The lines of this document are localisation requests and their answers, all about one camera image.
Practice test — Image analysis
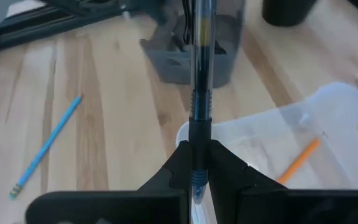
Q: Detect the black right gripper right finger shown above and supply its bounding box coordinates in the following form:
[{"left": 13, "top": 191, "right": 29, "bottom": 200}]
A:
[{"left": 208, "top": 139, "right": 358, "bottom": 224}]

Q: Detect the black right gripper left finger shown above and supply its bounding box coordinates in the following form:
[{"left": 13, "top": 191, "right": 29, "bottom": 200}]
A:
[{"left": 25, "top": 139, "right": 193, "bottom": 224}]

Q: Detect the orange pencil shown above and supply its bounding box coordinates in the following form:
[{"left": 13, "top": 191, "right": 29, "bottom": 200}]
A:
[{"left": 277, "top": 138, "right": 323, "bottom": 185}]

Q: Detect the light blue pencil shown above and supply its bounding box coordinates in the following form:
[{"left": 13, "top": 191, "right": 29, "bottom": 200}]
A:
[{"left": 9, "top": 95, "right": 83, "bottom": 200}]

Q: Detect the clear plastic bin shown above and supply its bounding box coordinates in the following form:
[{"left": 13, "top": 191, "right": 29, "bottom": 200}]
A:
[{"left": 175, "top": 81, "right": 358, "bottom": 191}]

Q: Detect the clear barrel black grip pen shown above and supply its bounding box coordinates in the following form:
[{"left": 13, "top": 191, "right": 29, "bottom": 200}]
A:
[{"left": 187, "top": 0, "right": 218, "bottom": 207}]

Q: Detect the grey translucent plastic bin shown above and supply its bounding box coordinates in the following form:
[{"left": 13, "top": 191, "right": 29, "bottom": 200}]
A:
[{"left": 140, "top": 0, "right": 247, "bottom": 89}]

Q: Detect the green potted plant black pot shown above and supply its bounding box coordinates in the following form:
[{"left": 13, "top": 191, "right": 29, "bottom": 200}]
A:
[{"left": 261, "top": 0, "right": 318, "bottom": 27}]

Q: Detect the white cardboard box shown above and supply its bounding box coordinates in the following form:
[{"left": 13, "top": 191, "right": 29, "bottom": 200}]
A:
[{"left": 6, "top": 0, "right": 46, "bottom": 18}]

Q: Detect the black aluminium table frame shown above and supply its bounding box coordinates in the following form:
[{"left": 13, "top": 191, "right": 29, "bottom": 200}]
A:
[{"left": 0, "top": 0, "right": 358, "bottom": 110}]

